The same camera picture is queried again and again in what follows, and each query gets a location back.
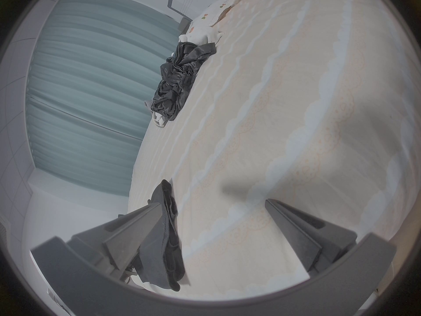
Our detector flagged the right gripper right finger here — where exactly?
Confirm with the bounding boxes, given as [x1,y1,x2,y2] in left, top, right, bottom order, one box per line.
[265,199,357,273]

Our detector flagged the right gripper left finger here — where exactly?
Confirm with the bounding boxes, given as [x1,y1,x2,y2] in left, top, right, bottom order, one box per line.
[70,203,162,272]

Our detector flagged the black T-shirt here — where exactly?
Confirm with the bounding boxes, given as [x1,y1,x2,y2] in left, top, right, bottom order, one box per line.
[132,179,185,292]

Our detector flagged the bed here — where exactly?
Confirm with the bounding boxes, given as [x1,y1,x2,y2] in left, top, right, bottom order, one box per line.
[127,0,421,299]

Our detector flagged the pile of clothes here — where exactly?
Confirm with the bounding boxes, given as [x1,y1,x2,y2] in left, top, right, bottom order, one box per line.
[145,32,225,128]

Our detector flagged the blue-green curtain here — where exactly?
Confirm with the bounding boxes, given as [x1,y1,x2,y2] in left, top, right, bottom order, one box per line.
[25,0,185,197]

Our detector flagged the white printed pillow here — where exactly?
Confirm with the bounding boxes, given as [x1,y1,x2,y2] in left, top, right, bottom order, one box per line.
[187,0,238,43]

